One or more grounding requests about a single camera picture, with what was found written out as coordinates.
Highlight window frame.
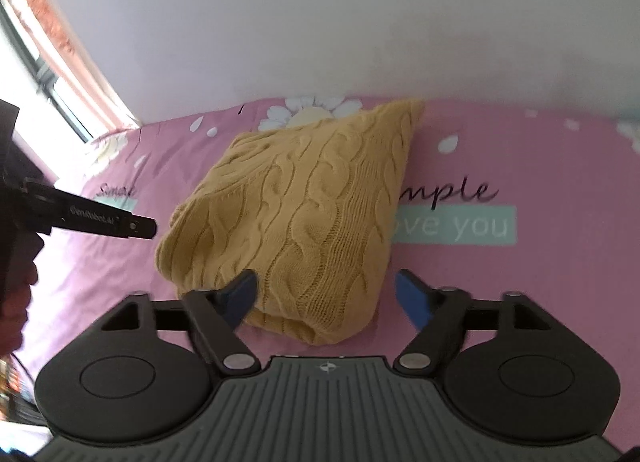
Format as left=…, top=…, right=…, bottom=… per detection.
left=1, top=0, right=105, bottom=144

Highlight yellow cable-knit cardigan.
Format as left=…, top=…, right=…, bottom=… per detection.
left=155, top=100, right=425, bottom=345

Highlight pink floral bed sheet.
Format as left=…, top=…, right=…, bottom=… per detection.
left=18, top=98, right=639, bottom=448

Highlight pink window curtain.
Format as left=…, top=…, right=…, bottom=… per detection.
left=9, top=0, right=139, bottom=137

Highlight person's left hand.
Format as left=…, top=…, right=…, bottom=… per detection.
left=0, top=260, right=38, bottom=357

